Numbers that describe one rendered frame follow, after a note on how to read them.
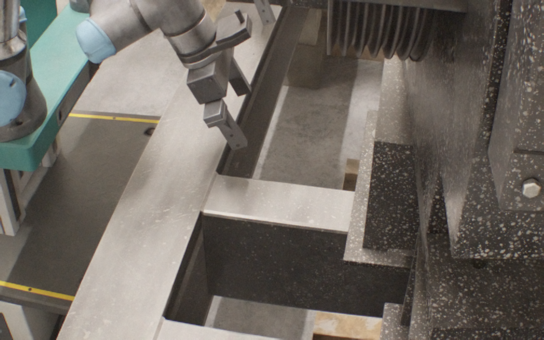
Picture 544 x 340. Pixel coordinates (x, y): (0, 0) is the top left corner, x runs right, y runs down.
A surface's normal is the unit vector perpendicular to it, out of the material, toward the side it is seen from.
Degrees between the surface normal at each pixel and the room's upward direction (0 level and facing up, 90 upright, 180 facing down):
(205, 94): 97
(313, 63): 90
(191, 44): 95
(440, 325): 0
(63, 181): 0
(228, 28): 24
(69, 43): 0
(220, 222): 90
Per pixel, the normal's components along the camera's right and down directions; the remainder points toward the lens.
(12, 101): 0.25, 0.71
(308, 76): -0.18, 0.62
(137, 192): 0.02, -0.77
